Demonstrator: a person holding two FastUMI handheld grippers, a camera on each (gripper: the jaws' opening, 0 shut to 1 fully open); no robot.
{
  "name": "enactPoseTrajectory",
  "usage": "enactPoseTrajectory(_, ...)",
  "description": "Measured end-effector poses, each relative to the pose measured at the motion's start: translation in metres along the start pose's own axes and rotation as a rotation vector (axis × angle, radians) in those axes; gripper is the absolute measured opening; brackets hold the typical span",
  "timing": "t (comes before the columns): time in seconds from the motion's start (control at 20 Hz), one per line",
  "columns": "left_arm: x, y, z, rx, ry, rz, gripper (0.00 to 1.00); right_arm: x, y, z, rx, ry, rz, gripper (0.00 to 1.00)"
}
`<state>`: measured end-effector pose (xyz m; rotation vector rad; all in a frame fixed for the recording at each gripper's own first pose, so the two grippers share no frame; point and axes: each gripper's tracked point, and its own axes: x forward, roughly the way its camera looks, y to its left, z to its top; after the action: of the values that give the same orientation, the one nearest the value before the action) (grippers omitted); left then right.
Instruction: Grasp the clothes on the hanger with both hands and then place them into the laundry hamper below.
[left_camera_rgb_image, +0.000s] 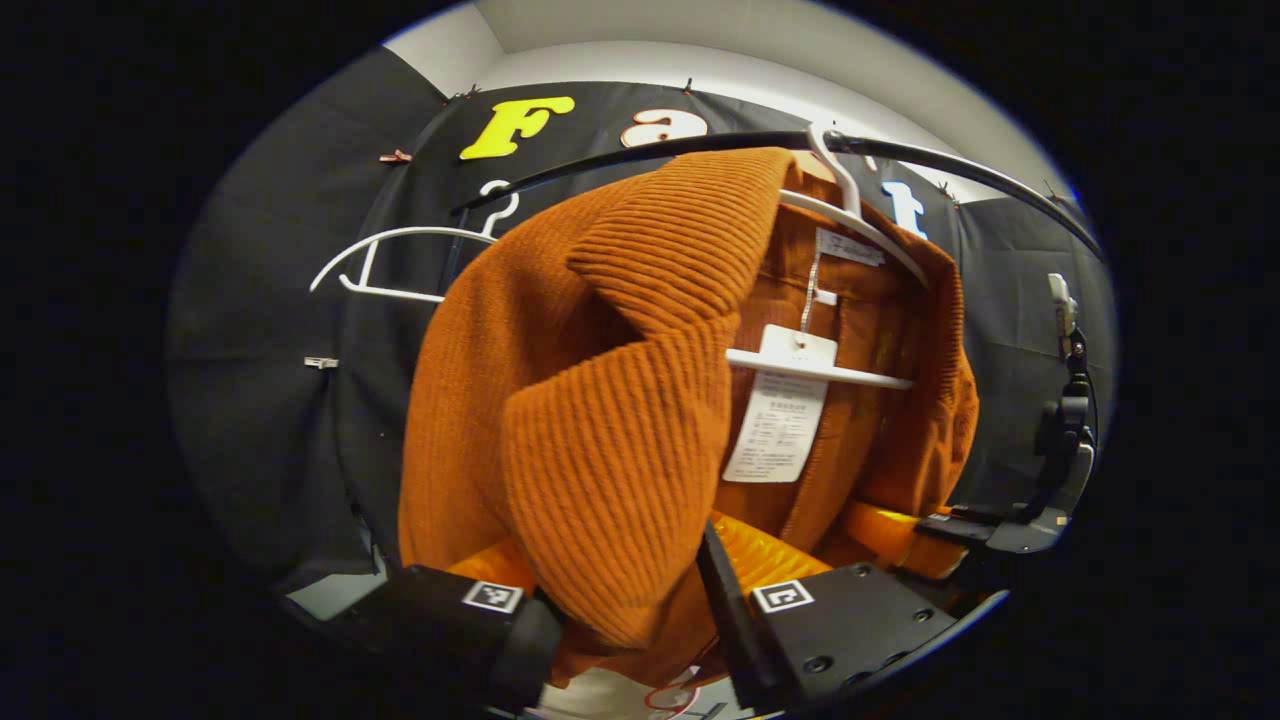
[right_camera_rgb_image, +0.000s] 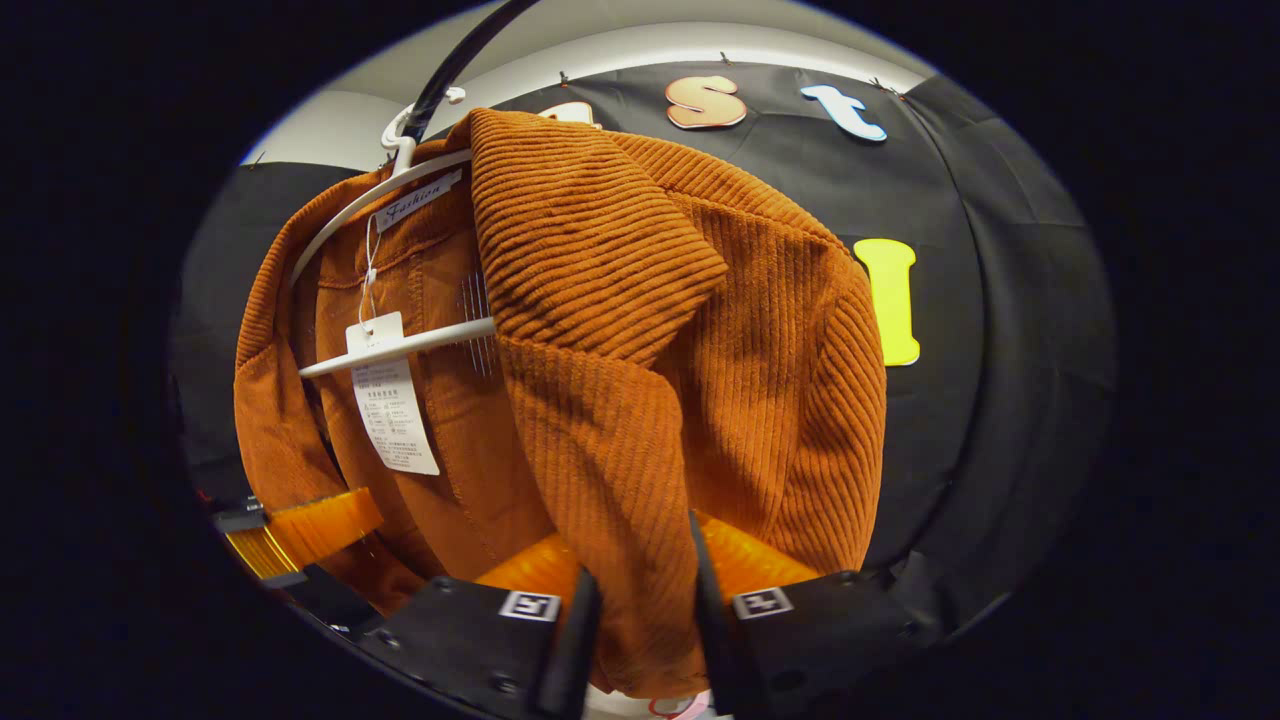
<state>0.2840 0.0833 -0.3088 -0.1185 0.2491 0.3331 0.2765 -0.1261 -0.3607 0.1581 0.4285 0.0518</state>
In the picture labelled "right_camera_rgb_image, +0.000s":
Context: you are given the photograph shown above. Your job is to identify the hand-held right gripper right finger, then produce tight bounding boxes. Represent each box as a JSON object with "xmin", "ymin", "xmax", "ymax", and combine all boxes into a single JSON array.
[{"xmin": 688, "ymin": 510, "xmax": 946, "ymax": 719}]

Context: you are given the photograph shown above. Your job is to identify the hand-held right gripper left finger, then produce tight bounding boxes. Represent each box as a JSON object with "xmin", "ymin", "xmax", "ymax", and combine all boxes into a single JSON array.
[{"xmin": 355, "ymin": 533, "xmax": 604, "ymax": 720}]

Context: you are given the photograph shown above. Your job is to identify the white laundry hamper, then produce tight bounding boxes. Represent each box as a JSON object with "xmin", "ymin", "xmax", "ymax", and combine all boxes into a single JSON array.
[{"xmin": 585, "ymin": 685, "xmax": 716, "ymax": 720}]

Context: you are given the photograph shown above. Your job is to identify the orange corduroy jacket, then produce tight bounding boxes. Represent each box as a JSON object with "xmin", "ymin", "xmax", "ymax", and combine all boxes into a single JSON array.
[{"xmin": 233, "ymin": 107, "xmax": 889, "ymax": 699}]

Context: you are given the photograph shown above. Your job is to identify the white plastic clothes hanger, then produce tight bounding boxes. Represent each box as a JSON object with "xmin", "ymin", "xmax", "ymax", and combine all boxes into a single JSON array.
[{"xmin": 290, "ymin": 88, "xmax": 498, "ymax": 379}]

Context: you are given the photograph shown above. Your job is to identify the black clothes rail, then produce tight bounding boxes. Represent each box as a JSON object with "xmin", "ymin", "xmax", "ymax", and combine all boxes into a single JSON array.
[{"xmin": 400, "ymin": 0, "xmax": 541, "ymax": 143}]

